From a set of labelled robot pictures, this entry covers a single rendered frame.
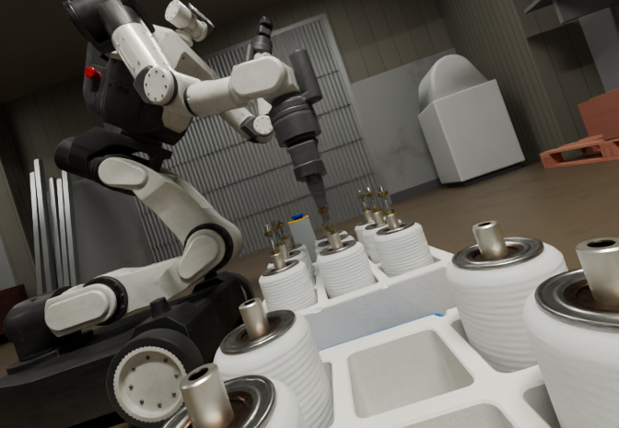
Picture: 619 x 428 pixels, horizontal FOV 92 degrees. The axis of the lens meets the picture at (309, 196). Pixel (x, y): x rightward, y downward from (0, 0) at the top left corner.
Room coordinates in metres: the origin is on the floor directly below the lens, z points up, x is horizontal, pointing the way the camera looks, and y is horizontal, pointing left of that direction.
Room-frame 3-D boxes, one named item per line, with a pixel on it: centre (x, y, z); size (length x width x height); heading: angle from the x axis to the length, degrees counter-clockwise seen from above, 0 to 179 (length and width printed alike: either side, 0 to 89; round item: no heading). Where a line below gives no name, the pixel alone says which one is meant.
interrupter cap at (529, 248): (0.28, -0.15, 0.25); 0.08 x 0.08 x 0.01
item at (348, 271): (0.58, -0.02, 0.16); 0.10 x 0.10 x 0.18
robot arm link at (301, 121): (0.58, -0.02, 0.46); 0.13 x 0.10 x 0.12; 174
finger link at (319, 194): (0.57, -0.02, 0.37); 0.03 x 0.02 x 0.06; 84
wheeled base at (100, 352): (0.93, 0.69, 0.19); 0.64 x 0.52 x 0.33; 89
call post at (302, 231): (0.99, 0.06, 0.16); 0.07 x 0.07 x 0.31; 1
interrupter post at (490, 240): (0.28, -0.15, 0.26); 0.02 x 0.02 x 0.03
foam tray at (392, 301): (0.70, -0.02, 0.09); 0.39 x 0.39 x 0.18; 1
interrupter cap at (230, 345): (0.29, 0.09, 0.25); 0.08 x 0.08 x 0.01
